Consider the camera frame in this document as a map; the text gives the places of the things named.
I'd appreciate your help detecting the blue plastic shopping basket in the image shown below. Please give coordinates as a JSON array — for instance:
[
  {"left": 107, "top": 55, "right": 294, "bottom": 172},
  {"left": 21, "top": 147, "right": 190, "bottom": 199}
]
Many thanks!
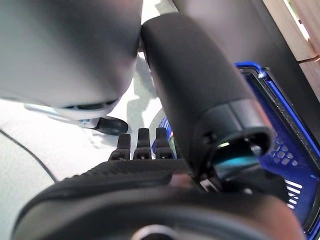
[{"left": 149, "top": 62, "right": 320, "bottom": 240}]

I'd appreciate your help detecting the grey robot leg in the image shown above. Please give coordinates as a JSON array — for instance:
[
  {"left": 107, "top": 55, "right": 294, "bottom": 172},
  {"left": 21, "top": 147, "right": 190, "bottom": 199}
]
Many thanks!
[{"left": 0, "top": 0, "right": 144, "bottom": 121}]

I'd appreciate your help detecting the thin black floor cable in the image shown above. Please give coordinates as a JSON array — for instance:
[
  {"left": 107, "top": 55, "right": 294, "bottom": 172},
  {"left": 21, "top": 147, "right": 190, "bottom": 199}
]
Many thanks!
[{"left": 0, "top": 128, "right": 59, "bottom": 183}]

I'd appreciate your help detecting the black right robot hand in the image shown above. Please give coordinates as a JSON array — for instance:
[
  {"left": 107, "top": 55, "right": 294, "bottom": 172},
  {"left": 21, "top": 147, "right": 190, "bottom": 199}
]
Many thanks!
[{"left": 11, "top": 11, "right": 306, "bottom": 240}]

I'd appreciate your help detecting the light wooden cabinet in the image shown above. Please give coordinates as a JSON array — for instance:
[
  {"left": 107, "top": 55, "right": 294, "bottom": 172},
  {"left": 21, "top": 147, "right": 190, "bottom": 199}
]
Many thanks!
[{"left": 262, "top": 0, "right": 320, "bottom": 102}]

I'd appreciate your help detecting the silver robot foot black tip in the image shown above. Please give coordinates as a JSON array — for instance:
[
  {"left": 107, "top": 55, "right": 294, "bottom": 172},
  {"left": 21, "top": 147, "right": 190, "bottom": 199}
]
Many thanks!
[{"left": 23, "top": 103, "right": 130, "bottom": 136}]

